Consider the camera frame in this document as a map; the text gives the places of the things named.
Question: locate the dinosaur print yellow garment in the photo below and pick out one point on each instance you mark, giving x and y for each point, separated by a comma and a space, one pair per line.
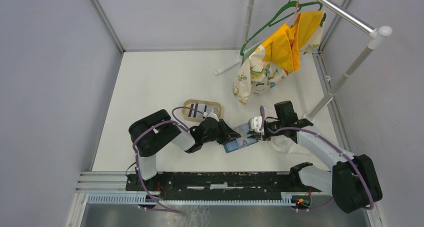
279, 55

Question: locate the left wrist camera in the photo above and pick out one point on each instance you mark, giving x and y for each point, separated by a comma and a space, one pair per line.
211, 114

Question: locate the VIP card in tray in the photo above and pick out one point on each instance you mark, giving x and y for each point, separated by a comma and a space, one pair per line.
196, 110

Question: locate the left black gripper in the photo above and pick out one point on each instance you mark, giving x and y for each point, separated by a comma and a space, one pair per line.
226, 130

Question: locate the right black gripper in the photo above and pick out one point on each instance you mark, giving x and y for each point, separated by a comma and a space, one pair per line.
256, 135

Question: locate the blue card holder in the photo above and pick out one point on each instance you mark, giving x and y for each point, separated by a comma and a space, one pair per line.
242, 141

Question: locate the beige oval tray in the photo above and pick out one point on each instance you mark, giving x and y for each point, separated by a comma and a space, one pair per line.
211, 104

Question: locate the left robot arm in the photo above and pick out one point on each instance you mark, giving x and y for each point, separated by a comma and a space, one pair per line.
152, 133

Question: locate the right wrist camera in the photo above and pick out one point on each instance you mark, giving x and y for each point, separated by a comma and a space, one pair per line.
257, 124

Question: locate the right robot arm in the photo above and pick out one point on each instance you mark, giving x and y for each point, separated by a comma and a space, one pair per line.
351, 180

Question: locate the metal clothes rack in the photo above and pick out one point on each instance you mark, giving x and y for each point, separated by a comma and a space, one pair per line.
377, 36

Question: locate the white cloth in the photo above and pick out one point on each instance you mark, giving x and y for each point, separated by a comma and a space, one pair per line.
281, 143

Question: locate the green clothes hanger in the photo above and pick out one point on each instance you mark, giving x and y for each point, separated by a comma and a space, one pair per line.
276, 19

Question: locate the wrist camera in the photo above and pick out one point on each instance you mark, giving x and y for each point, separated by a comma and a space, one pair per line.
211, 114
257, 124

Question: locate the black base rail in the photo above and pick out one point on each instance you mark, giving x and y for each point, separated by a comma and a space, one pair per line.
218, 186

